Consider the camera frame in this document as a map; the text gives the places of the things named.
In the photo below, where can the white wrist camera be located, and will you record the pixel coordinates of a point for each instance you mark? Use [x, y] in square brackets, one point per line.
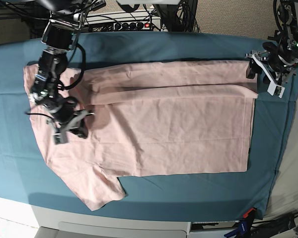
[276, 90]
[60, 138]

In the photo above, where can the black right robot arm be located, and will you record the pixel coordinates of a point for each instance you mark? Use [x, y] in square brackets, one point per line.
[67, 18]

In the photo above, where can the white power strip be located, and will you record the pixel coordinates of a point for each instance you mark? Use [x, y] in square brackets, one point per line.
[146, 25]

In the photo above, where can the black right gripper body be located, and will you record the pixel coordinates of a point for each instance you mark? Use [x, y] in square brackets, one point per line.
[64, 112]

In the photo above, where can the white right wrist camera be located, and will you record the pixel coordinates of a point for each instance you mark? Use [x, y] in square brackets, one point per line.
[60, 138]

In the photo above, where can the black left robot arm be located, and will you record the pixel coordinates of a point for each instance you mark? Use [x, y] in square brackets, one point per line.
[280, 53]

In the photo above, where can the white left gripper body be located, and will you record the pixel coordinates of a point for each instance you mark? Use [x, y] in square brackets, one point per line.
[271, 64]

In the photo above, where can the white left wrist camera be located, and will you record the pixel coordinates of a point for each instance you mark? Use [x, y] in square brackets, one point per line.
[276, 90]

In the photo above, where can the orange blue clamp bottom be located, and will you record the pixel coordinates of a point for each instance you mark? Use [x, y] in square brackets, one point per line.
[244, 225]

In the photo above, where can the teal table cloth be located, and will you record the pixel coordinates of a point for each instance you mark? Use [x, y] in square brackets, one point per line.
[24, 176]

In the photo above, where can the pink T-shirt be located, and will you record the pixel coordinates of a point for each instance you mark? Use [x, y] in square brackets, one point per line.
[158, 118]

